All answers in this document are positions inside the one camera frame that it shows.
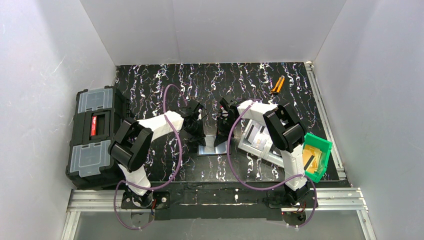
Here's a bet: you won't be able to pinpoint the purple cable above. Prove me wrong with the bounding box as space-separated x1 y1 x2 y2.
113 83 188 231
226 98 318 229

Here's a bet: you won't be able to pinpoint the grey bin left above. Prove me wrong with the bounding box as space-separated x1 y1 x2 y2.
238 120 273 160

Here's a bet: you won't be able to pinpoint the green bin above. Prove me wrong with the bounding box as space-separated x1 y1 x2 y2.
302 133 333 183

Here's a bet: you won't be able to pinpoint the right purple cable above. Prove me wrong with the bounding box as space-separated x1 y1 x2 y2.
226 98 318 229

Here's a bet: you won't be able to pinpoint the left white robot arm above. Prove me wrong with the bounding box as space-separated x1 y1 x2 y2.
108 100 206 197

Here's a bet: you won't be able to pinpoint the grey bin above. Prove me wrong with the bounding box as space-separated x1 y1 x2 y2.
238 120 273 160
264 145 284 168

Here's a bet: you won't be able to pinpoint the grey bin middle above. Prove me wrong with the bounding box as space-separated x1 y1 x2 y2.
264 145 284 168

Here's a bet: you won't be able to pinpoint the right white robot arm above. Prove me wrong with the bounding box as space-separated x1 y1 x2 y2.
216 96 307 191

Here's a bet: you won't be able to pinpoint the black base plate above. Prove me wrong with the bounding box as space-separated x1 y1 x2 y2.
120 183 318 223

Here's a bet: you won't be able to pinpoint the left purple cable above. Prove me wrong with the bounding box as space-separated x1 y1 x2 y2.
113 83 188 231

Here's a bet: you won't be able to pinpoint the black tool box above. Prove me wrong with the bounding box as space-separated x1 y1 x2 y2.
65 86 133 190

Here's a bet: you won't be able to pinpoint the gold cards in green bin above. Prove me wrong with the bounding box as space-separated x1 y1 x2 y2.
302 144 323 173

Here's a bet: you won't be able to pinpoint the white cards in left bin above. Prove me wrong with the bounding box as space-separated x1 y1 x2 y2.
245 122 265 143

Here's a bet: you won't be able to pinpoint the orange black utility knife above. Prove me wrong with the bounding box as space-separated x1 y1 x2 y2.
270 75 285 95

